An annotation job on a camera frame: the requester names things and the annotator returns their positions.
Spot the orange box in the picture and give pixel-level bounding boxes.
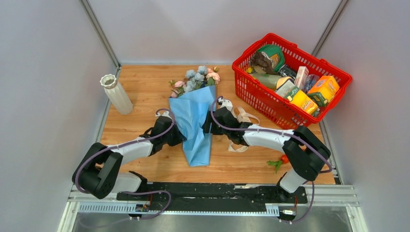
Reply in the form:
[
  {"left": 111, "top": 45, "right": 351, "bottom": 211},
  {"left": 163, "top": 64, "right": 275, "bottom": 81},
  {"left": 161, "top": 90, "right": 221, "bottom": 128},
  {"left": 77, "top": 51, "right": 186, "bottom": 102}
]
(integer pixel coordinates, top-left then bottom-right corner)
[{"left": 307, "top": 76, "right": 340, "bottom": 107}]

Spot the green snack bag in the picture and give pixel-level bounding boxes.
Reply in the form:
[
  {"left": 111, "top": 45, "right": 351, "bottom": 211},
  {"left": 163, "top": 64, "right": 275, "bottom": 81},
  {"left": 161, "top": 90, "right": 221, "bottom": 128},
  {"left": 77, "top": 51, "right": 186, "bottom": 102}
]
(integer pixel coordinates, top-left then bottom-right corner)
[{"left": 256, "top": 44, "right": 285, "bottom": 72}]

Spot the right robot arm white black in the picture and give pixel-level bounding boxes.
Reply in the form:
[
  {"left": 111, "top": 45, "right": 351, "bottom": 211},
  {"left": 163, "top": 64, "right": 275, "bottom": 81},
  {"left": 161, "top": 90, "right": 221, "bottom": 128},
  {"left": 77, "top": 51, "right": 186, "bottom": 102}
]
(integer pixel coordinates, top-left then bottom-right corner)
[{"left": 202, "top": 107, "right": 332, "bottom": 203}]

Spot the white ribbed vase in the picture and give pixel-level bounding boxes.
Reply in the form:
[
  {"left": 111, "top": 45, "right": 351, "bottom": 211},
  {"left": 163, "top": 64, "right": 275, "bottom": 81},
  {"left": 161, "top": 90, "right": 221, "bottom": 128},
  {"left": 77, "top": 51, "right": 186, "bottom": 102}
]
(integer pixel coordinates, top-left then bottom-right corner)
[{"left": 100, "top": 74, "right": 133, "bottom": 115}]

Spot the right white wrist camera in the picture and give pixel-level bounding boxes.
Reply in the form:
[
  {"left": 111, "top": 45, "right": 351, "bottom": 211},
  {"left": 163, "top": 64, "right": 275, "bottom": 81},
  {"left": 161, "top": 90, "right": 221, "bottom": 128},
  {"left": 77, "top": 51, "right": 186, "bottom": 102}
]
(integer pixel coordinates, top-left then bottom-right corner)
[{"left": 218, "top": 97, "right": 233, "bottom": 112}]

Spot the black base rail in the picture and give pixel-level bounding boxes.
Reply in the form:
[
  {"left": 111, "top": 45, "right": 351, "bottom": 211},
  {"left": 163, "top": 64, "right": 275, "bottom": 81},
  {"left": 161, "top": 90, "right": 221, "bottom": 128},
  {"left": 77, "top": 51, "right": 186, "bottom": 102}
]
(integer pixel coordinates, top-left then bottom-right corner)
[{"left": 69, "top": 181, "right": 359, "bottom": 221}]

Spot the brown crumpled bag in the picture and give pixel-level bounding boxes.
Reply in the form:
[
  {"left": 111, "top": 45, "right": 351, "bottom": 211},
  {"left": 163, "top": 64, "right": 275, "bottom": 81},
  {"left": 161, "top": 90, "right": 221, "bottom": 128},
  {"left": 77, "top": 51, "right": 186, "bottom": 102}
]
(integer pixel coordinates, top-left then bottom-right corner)
[{"left": 250, "top": 52, "right": 277, "bottom": 74}]

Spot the dark foil packet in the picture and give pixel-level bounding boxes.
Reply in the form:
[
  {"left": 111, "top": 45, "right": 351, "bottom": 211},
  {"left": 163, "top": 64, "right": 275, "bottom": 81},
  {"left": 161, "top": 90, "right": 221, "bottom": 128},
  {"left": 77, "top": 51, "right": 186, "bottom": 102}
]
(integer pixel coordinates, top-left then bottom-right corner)
[{"left": 278, "top": 64, "right": 297, "bottom": 79}]

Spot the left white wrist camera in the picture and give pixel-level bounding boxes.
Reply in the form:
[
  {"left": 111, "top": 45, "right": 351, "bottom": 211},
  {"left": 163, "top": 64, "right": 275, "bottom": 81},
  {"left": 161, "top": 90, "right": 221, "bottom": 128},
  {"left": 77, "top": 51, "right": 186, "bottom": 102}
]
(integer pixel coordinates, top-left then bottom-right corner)
[{"left": 156, "top": 109, "right": 173, "bottom": 119}]

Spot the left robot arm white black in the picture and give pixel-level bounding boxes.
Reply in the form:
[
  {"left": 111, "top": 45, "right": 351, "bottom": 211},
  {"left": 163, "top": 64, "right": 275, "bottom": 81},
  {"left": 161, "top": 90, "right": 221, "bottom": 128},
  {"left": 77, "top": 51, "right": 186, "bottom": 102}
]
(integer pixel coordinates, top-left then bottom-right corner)
[{"left": 72, "top": 116, "right": 186, "bottom": 201}]

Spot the cream ribbon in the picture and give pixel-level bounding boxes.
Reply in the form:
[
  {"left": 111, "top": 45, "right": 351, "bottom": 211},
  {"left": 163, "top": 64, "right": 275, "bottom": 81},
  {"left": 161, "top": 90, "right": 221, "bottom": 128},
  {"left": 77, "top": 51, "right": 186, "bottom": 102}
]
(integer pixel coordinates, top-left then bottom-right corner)
[{"left": 228, "top": 106, "right": 261, "bottom": 153}]

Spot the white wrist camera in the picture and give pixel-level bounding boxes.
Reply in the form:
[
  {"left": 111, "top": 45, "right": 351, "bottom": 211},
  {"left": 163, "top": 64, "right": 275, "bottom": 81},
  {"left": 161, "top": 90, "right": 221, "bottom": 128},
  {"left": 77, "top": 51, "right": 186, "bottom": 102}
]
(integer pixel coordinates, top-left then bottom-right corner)
[
  {"left": 156, "top": 109, "right": 173, "bottom": 119},
  {"left": 218, "top": 97, "right": 233, "bottom": 112}
]

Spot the toy carrot with leaves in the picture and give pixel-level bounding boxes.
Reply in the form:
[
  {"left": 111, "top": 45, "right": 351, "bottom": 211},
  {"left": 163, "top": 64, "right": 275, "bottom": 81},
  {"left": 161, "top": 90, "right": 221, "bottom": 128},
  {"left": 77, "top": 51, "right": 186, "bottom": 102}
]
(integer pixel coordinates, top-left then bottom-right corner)
[{"left": 266, "top": 154, "right": 290, "bottom": 173}]

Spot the yellow green box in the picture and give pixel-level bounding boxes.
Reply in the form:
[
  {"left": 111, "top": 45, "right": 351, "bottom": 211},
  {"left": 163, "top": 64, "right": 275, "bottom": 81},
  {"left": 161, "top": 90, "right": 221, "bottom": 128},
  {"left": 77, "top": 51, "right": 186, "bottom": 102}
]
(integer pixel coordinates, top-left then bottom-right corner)
[{"left": 284, "top": 87, "right": 318, "bottom": 116}]

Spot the red shopping basket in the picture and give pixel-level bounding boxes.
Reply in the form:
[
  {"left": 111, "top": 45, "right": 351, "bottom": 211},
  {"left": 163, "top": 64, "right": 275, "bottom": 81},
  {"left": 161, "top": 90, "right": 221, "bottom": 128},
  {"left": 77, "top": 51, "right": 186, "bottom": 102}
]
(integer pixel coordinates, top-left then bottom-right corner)
[{"left": 232, "top": 33, "right": 352, "bottom": 129}]

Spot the olive green bottle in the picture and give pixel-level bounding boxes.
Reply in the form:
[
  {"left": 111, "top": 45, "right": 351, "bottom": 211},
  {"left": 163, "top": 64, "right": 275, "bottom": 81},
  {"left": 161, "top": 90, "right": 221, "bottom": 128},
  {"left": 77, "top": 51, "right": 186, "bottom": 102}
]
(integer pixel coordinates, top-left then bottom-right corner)
[{"left": 251, "top": 73, "right": 293, "bottom": 90}]

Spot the clear plastic bottle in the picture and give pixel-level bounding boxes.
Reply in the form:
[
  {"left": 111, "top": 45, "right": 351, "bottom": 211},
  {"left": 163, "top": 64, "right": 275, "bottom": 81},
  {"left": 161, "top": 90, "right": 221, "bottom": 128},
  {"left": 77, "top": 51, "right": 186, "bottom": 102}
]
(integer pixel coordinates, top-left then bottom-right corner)
[{"left": 302, "top": 74, "right": 320, "bottom": 93}]

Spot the pink white box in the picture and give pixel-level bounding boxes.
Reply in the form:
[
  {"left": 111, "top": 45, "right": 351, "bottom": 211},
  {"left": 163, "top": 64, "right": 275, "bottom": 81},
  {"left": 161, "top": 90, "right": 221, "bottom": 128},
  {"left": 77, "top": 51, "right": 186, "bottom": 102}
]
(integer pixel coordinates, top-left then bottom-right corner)
[{"left": 294, "top": 66, "right": 309, "bottom": 89}]

